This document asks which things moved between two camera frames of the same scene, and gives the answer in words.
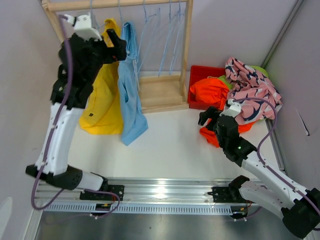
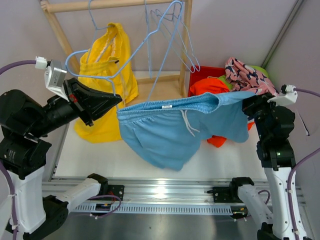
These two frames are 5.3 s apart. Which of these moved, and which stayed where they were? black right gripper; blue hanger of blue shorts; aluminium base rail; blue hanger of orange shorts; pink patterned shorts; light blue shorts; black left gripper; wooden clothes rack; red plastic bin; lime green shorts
Moved: black right gripper; blue hanger of orange shorts; light blue shorts; blue hanger of blue shorts; black left gripper
Stayed: red plastic bin; lime green shorts; wooden clothes rack; pink patterned shorts; aluminium base rail
